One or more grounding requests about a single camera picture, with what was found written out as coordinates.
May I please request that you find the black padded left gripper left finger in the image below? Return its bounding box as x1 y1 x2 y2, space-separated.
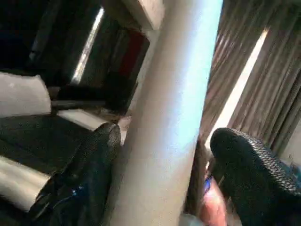
27 123 122 226

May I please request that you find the white flat board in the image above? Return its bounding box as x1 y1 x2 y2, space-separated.
57 109 112 132

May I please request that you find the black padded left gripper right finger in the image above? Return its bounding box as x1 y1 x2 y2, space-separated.
208 128 301 226

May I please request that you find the black padded mat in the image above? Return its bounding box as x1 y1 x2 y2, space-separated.
0 114 129 179

